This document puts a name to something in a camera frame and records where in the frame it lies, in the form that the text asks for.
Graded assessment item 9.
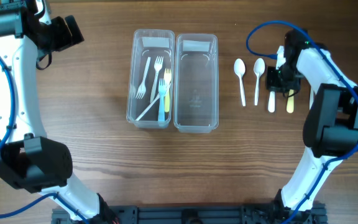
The yellow plastic spoon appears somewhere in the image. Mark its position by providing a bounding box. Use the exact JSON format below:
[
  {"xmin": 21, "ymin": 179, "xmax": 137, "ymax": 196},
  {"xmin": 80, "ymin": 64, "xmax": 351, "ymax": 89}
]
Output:
[{"xmin": 287, "ymin": 90, "xmax": 295, "ymax": 113}]

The white plastic utensil handle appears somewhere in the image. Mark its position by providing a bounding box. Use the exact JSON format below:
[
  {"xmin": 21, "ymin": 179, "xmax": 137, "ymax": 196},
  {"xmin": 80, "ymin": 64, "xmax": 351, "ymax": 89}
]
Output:
[{"xmin": 158, "ymin": 78, "xmax": 167, "ymax": 122}]

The slim white plastic fork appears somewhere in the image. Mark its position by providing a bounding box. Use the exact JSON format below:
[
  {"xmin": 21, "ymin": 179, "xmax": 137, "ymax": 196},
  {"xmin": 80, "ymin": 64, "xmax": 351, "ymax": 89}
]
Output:
[{"xmin": 135, "ymin": 84, "xmax": 171, "ymax": 121}]

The translucent white plastic spoon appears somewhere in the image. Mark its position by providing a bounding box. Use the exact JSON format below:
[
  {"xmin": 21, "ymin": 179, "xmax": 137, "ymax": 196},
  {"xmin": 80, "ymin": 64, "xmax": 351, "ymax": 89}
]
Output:
[{"xmin": 309, "ymin": 87, "xmax": 314, "ymax": 109}]

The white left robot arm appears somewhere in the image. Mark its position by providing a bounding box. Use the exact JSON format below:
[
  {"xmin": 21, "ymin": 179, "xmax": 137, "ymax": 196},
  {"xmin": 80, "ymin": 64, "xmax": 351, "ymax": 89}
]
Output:
[{"xmin": 0, "ymin": 0, "xmax": 119, "ymax": 223}]

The left clear plastic container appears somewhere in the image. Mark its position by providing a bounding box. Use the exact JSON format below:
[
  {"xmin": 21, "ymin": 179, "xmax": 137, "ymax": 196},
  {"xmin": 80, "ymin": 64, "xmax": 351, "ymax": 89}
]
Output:
[{"xmin": 126, "ymin": 29, "xmax": 175, "ymax": 129}]

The wide white plastic spoon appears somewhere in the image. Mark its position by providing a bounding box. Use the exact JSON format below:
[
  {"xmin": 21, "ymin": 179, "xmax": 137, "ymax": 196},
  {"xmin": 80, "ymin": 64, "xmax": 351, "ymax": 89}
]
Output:
[{"xmin": 268, "ymin": 91, "xmax": 275, "ymax": 113}]

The right clear plastic container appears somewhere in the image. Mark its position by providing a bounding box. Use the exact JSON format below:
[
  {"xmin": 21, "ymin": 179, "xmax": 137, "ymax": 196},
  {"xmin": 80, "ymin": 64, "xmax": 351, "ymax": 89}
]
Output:
[{"xmin": 173, "ymin": 34, "xmax": 219, "ymax": 134}]

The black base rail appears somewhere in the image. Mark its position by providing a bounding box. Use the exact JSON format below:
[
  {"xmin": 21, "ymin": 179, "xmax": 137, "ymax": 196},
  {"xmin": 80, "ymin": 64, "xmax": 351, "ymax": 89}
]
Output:
[{"xmin": 51, "ymin": 204, "xmax": 328, "ymax": 224}]

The clear white plastic fork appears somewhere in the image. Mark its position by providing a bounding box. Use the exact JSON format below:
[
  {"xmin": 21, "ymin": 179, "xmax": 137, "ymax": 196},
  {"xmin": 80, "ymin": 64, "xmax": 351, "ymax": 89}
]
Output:
[{"xmin": 135, "ymin": 57, "xmax": 151, "ymax": 99}]

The clear plastic container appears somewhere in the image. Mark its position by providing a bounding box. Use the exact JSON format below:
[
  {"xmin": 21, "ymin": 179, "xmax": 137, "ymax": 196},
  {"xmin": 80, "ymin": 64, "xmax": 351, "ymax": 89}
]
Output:
[
  {"xmin": 126, "ymin": 29, "xmax": 175, "ymax": 129},
  {"xmin": 173, "ymin": 34, "xmax": 219, "ymax": 134}
]

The cream plastic spoon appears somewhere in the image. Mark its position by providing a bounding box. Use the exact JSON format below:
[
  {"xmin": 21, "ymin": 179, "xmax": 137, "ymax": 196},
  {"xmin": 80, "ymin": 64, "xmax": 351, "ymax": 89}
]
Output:
[{"xmin": 234, "ymin": 58, "xmax": 246, "ymax": 107}]

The yellow plastic fork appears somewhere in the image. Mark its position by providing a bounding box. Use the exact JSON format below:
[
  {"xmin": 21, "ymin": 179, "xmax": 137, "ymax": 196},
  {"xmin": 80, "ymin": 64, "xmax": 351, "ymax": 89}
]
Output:
[{"xmin": 164, "ymin": 68, "xmax": 172, "ymax": 113}]

